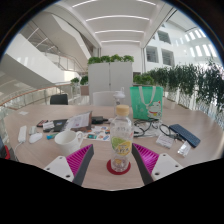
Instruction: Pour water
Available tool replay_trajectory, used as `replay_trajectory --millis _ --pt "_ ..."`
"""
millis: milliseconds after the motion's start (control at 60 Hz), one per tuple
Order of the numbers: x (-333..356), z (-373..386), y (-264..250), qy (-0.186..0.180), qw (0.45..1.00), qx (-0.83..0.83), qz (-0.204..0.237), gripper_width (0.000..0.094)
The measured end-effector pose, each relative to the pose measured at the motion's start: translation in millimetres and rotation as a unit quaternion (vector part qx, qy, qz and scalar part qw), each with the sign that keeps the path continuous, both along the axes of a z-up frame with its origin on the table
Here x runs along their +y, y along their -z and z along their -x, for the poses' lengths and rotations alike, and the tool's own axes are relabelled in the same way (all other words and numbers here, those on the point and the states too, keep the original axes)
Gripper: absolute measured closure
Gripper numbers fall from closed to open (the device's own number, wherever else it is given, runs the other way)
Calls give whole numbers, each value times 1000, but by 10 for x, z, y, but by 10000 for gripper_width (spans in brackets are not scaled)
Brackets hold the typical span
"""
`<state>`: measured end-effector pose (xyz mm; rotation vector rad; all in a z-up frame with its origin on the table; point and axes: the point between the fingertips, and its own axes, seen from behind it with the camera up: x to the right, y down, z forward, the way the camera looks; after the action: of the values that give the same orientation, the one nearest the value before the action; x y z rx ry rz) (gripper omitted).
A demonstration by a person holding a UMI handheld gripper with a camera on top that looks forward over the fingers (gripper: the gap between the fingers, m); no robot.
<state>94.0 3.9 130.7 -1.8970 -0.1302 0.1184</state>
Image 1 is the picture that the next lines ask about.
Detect black chair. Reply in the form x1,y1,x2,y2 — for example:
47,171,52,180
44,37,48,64
49,93,70,106

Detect white labelled box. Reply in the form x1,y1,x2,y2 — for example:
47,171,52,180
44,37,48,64
155,133,175,150

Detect black notebook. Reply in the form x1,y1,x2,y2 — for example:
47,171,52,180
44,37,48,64
52,118,70,133

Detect white card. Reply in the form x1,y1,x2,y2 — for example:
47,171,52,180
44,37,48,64
42,121,56,131

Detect white ceramic mug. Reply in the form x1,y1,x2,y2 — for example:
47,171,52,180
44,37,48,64
54,129,85,157

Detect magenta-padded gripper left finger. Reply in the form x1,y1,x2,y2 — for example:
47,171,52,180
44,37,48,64
43,143,95,187

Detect flat round red coaster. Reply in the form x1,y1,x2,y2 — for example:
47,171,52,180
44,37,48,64
106,158,132,176

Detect white planter wall with greenery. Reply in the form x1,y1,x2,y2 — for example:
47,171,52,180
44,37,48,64
86,53,135,107

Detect black and red phone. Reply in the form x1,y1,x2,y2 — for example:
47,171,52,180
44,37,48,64
36,119,50,128

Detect small potted plants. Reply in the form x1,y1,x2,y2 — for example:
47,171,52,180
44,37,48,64
70,75,91,97

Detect clear plastic packet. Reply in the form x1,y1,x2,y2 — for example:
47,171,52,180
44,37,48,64
177,140,193,158

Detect red and black object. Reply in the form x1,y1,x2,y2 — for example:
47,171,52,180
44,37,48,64
0,136,11,161

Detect open printed booklet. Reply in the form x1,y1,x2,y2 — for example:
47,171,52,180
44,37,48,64
62,110,93,132

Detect small blue-green pack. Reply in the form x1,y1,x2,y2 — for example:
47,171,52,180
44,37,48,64
46,132,60,141

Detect row of green trees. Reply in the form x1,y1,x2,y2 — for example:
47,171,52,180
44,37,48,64
132,57,224,118

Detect tangled black cables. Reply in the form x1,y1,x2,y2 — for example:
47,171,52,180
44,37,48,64
132,117,178,140

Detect group of ceiling light strips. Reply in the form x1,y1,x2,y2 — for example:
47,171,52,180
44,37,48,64
72,0,158,45

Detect small black box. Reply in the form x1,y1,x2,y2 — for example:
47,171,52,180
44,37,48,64
90,115,110,126

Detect white power strip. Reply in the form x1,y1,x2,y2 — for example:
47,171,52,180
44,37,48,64
17,124,28,145

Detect white adapter block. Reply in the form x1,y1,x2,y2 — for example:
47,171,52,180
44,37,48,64
27,125,39,136

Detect clear lemon drink bottle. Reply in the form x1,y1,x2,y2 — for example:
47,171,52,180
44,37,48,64
109,104,135,173

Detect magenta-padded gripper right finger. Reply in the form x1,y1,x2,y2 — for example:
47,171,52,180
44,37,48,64
131,143,184,186

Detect green cat-print tote bag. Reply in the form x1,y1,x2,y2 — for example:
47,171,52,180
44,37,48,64
129,85,165,122

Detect clear shaker bottle white lid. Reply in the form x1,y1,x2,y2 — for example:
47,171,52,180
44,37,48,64
112,87,127,116

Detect colourful sticker sheet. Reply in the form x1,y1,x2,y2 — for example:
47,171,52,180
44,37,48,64
82,124,112,142

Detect white computer mouse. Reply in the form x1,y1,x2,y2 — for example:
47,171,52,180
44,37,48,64
28,132,44,145

